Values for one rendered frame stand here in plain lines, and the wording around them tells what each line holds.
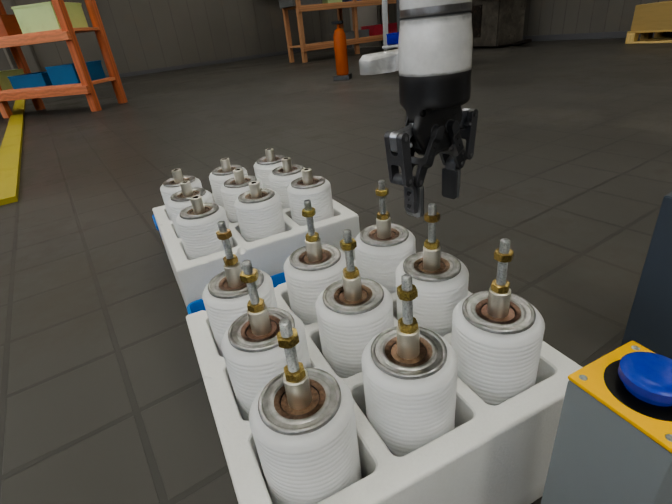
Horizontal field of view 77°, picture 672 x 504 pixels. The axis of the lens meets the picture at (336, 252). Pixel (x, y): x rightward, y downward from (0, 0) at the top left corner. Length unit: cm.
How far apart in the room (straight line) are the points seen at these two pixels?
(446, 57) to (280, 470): 41
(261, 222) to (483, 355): 53
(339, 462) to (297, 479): 4
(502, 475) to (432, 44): 45
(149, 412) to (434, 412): 53
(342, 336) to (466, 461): 18
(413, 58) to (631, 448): 37
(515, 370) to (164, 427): 55
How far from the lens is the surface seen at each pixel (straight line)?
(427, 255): 55
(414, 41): 46
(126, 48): 1102
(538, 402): 51
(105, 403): 89
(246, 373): 47
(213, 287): 59
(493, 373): 49
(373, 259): 63
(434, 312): 56
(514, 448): 52
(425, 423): 44
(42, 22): 544
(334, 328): 50
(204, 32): 1144
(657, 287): 77
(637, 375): 34
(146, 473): 75
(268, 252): 85
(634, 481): 36
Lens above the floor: 55
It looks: 28 degrees down
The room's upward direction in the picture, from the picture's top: 6 degrees counter-clockwise
